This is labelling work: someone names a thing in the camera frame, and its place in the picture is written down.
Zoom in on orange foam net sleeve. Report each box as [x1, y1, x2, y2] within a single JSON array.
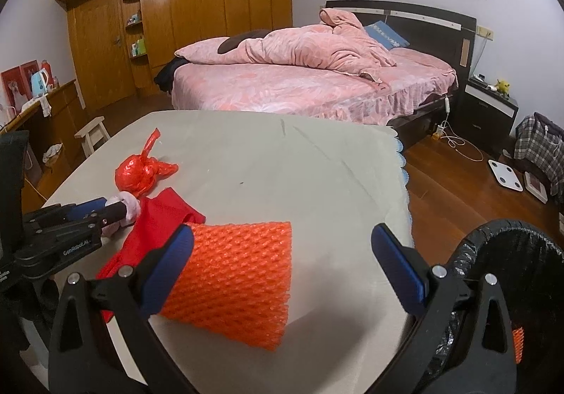
[[159, 221, 294, 351]]

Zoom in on white cable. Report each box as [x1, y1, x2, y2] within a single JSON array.
[[441, 121, 483, 163]]

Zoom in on white bathroom scale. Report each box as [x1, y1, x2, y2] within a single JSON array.
[[488, 159, 526, 193]]

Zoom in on dark nightstand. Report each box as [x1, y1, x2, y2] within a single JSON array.
[[458, 79, 520, 154]]

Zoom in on wooden desk with clutter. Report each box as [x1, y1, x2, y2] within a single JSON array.
[[0, 79, 86, 214]]

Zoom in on red picture frame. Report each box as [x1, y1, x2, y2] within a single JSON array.
[[1, 60, 40, 110]]

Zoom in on light blue kettle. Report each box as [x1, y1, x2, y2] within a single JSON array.
[[30, 70, 50, 97]]

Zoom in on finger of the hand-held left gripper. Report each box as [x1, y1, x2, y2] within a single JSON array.
[[25, 197, 109, 228], [32, 203, 128, 246]]

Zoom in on white wooden stool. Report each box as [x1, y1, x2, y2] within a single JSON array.
[[74, 116, 111, 157]]

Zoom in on pink bedsheet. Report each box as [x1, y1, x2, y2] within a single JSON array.
[[171, 46, 458, 126]]

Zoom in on white framed board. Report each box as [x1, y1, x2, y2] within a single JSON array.
[[523, 171, 549, 204]]

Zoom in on blue pillow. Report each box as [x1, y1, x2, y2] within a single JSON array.
[[364, 20, 410, 50]]

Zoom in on dark wooden bed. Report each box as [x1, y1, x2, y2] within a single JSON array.
[[170, 0, 478, 152]]

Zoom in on pink duvet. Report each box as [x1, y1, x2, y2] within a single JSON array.
[[175, 8, 397, 82]]

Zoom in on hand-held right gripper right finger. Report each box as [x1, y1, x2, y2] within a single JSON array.
[[371, 223, 517, 394]]

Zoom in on black clothing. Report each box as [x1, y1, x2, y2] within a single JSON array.
[[154, 57, 190, 93]]

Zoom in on knotted red plastic bag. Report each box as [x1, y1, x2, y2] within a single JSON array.
[[115, 128, 179, 197]]

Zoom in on small orange foam net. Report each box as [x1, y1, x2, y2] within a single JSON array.
[[511, 327, 525, 365]]

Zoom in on plaid bag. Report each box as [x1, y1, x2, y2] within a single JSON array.
[[513, 112, 564, 196]]

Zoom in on wooden wardrobe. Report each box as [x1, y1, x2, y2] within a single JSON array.
[[54, 0, 294, 113]]

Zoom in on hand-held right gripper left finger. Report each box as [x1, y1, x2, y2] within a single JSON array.
[[48, 224, 195, 394]]

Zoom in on dark brown cloth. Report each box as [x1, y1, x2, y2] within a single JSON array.
[[217, 30, 269, 55]]

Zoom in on bin with black liner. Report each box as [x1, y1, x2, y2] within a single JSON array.
[[423, 220, 564, 394]]

